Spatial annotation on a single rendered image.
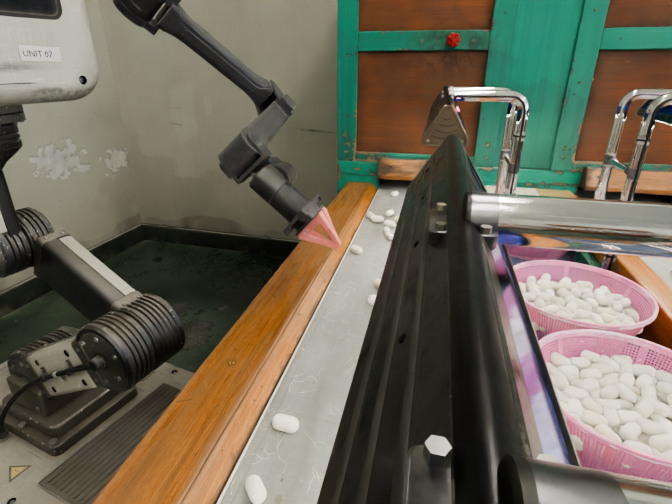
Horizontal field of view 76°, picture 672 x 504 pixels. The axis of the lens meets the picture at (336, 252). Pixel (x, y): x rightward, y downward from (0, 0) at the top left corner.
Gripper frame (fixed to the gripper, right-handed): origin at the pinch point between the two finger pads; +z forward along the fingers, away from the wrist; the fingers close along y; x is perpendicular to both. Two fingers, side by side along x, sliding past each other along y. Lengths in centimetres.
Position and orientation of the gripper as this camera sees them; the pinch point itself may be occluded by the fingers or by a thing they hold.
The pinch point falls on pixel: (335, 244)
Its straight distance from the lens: 82.8
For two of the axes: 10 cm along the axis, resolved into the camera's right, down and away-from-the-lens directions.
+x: -6.3, 6.4, 4.3
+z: 7.4, 6.6, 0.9
